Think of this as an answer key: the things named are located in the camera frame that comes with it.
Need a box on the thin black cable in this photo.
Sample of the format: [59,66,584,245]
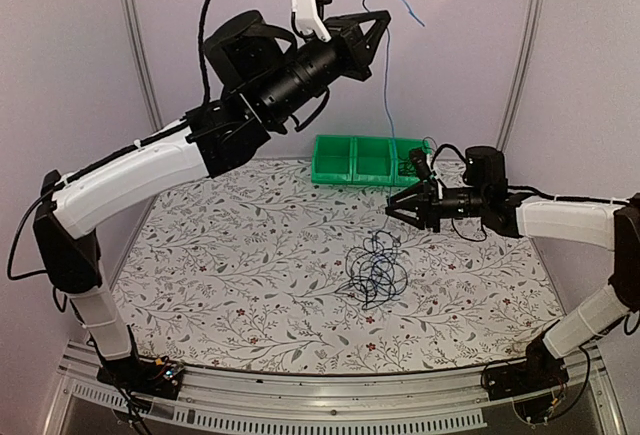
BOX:
[397,137,436,179]

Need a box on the green bin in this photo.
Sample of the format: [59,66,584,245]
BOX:
[352,137,393,187]
[391,138,433,187]
[311,135,353,185]

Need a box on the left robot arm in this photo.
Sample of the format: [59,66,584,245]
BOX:
[20,0,391,389]

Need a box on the aluminium post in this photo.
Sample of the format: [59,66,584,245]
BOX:
[496,0,544,151]
[120,0,162,131]

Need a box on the floral table mat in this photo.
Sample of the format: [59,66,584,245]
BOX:
[114,160,562,374]

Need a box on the blue cable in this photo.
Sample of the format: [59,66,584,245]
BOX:
[362,0,427,301]

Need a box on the middle green bin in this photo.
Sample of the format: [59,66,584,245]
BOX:
[352,137,393,187]

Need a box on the left green bin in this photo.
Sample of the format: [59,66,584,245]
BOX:
[311,135,353,185]

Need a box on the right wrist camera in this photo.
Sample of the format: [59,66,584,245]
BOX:
[408,148,442,197]

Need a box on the left aluminium post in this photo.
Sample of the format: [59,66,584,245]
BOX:
[120,0,162,131]

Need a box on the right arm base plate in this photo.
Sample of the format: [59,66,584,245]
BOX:
[480,359,569,401]

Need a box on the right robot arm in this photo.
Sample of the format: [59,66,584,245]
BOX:
[385,146,639,398]

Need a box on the right green bin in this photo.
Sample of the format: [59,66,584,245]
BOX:
[391,138,433,187]

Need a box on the front aluminium rail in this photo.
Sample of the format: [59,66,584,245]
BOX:
[44,342,627,434]

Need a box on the right aluminium post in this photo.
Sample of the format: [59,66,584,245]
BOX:
[496,0,544,151]

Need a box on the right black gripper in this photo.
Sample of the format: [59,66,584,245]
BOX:
[387,178,488,233]

